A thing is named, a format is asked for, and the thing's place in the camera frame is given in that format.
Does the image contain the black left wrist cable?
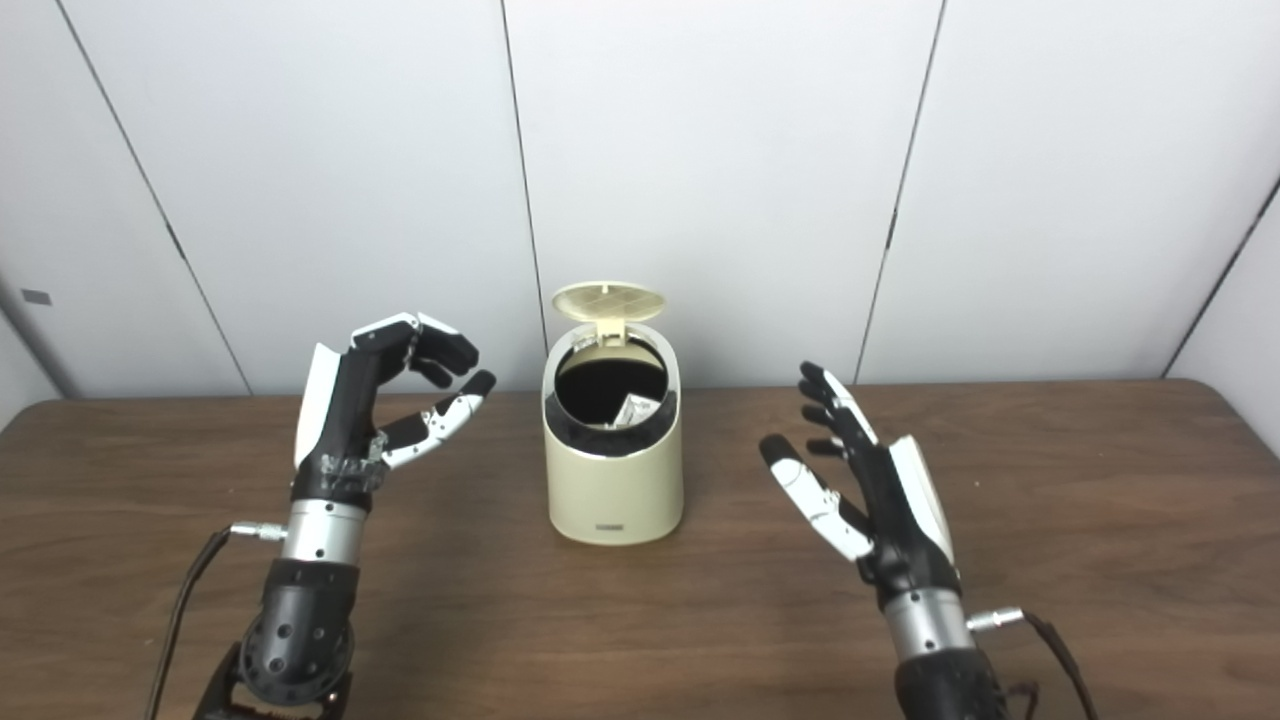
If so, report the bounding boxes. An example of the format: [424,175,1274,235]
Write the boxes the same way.
[145,520,289,720]

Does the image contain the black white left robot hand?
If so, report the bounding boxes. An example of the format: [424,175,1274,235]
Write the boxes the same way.
[292,312,497,506]

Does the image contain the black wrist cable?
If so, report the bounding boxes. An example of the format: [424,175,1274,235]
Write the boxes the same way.
[145,520,289,720]
[966,607,1099,720]

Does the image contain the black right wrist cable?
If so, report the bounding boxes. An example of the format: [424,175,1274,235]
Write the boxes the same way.
[966,607,1099,720]

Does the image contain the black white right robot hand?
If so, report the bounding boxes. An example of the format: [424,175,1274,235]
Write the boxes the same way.
[758,361,963,611]

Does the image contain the cream-colored bin body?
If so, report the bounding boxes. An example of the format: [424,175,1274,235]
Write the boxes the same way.
[542,322,685,546]

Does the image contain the cream round bin lid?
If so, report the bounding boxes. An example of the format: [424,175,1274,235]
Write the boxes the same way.
[552,281,667,348]

